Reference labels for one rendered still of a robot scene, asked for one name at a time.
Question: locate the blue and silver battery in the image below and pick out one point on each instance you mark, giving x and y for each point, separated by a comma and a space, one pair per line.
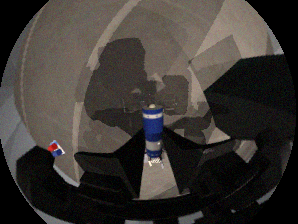
152, 116

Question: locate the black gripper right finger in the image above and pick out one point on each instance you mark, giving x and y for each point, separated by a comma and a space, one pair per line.
187, 157

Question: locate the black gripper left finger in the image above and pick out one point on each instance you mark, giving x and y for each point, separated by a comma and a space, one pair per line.
127, 162

